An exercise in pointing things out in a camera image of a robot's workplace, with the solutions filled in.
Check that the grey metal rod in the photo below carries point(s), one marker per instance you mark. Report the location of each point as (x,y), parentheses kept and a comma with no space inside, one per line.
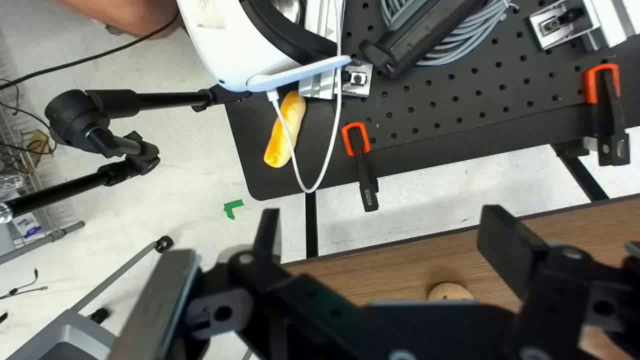
(126,270)

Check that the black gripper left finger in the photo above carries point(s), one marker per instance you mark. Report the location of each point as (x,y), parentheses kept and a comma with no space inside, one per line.
(266,266)

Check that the black perforated table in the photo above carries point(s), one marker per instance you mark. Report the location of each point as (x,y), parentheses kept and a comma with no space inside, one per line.
(467,101)

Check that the small aluminium corner bracket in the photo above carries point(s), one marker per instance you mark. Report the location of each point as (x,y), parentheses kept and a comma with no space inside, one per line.
(357,80)

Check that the yellow oblong object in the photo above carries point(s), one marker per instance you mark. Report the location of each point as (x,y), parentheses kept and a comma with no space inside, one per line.
(282,132)

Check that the large orange black clamp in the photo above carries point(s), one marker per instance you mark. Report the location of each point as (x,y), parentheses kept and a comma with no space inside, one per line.
(611,126)

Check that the black rectangular box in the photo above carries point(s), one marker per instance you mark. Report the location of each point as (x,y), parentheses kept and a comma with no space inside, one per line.
(413,40)

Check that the black tripod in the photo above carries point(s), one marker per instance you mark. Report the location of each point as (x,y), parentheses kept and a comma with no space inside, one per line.
(73,116)

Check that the aluminium extrusion with bracket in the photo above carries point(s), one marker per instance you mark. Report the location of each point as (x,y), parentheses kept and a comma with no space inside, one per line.
(561,23)

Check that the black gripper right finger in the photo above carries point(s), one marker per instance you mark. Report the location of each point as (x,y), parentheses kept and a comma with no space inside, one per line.
(533,266)

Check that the small orange black clamp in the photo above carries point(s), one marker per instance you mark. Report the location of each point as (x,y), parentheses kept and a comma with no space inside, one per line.
(364,181)

